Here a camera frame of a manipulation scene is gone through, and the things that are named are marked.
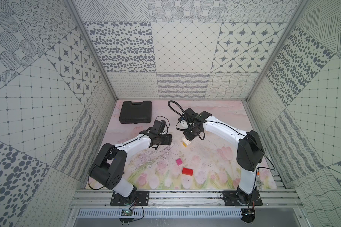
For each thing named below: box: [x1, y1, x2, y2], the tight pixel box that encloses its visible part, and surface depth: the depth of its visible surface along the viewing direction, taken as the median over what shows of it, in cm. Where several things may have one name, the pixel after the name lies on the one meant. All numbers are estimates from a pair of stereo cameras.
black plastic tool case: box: [118, 100, 153, 124], surface depth 111 cm
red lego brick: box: [181, 167, 194, 176], surface depth 84 cm
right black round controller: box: [240, 208, 256, 223], surface depth 73 cm
